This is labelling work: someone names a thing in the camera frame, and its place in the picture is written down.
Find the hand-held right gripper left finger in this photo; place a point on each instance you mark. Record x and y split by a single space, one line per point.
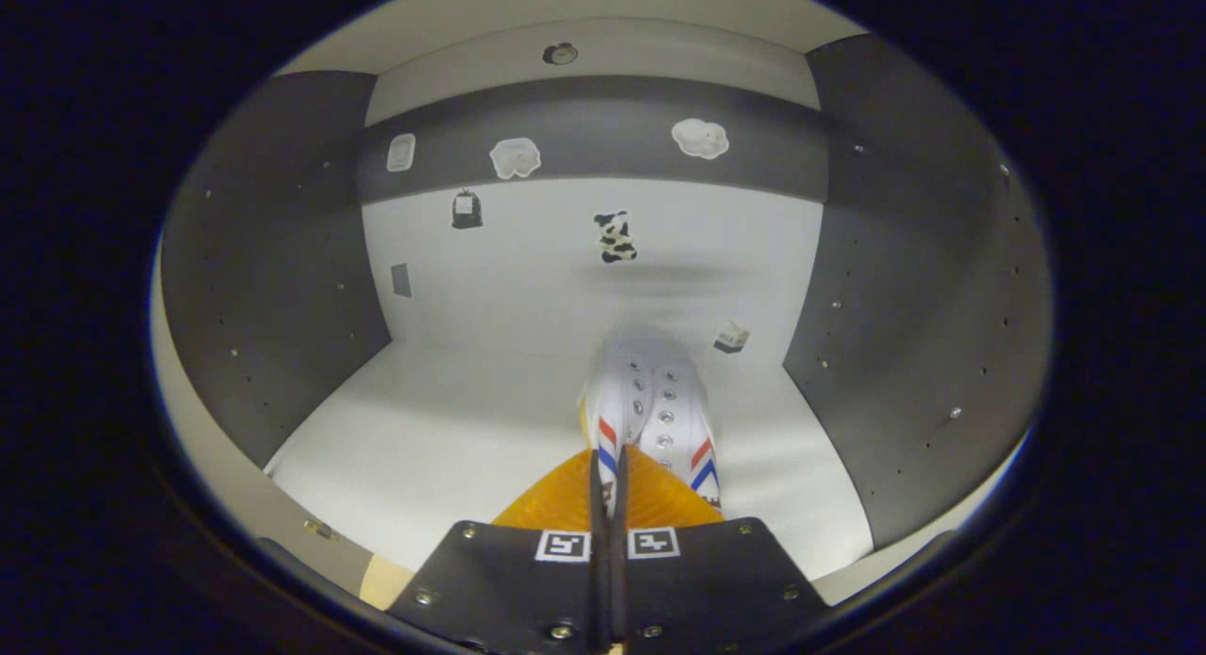
509 580

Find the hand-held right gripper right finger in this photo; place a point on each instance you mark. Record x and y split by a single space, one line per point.
716 589

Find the white striped canvas shoe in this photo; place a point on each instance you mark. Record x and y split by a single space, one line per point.
660 391

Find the white shoe cabinet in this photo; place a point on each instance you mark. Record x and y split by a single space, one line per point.
283 259

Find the metal door hinge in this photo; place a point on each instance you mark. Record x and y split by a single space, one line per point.
320 529

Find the white cabinet shelf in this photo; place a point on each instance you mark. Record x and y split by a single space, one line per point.
565 5

